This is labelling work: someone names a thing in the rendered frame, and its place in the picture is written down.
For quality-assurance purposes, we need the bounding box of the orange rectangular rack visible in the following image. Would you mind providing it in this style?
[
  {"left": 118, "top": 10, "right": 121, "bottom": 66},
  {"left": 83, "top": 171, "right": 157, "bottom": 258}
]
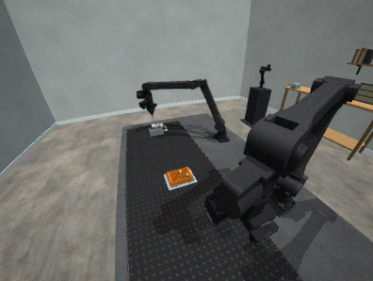
[{"left": 167, "top": 167, "right": 193, "bottom": 186}]

